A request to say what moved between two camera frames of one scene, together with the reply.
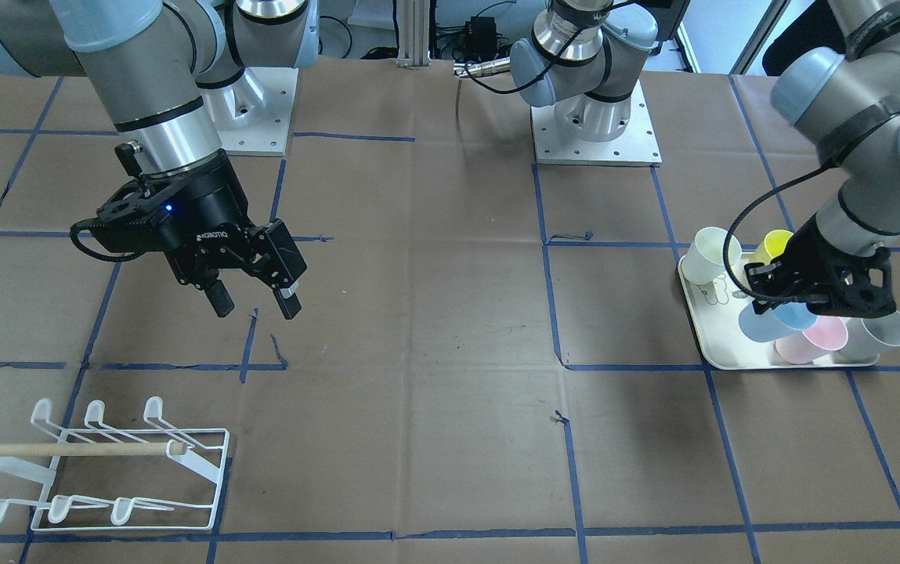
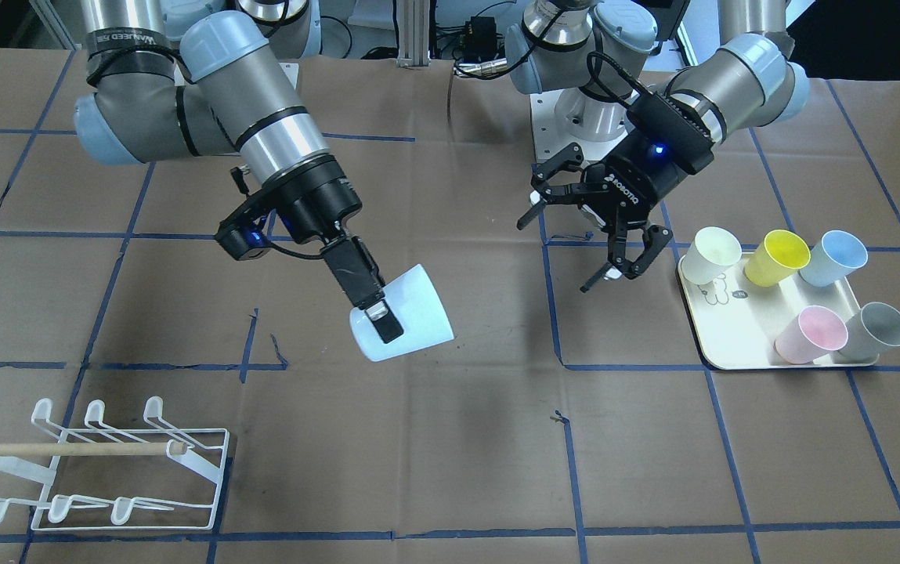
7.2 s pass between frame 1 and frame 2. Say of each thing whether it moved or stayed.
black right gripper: moved
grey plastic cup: stayed
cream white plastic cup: stayed
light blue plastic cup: moved
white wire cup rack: stayed
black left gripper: moved
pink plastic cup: stayed
